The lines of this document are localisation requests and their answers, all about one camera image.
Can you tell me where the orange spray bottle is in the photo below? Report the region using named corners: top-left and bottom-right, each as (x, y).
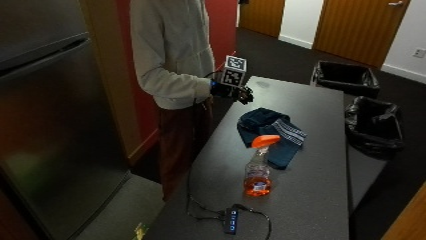
top-left (242, 134), bottom-right (282, 198)

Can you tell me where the black usb hub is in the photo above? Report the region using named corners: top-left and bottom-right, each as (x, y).
top-left (223, 207), bottom-right (241, 236)

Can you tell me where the wooden door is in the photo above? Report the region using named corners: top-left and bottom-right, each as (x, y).
top-left (312, 0), bottom-right (413, 69)
top-left (238, 0), bottom-right (286, 39)

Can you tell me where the black lined trash bin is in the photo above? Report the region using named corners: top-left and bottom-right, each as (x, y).
top-left (310, 60), bottom-right (382, 99)
top-left (344, 95), bottom-right (406, 160)

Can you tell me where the dark blue towel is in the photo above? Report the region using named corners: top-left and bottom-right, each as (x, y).
top-left (236, 107), bottom-right (309, 171)

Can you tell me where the black cable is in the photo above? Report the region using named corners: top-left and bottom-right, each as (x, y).
top-left (185, 159), bottom-right (273, 240)

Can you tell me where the the person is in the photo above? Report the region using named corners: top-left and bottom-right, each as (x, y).
top-left (128, 0), bottom-right (217, 203)

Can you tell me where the stainless steel refrigerator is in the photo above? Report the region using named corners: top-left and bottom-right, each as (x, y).
top-left (0, 0), bottom-right (133, 240)

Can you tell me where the white marker cube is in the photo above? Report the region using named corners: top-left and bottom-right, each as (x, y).
top-left (220, 54), bottom-right (249, 89)

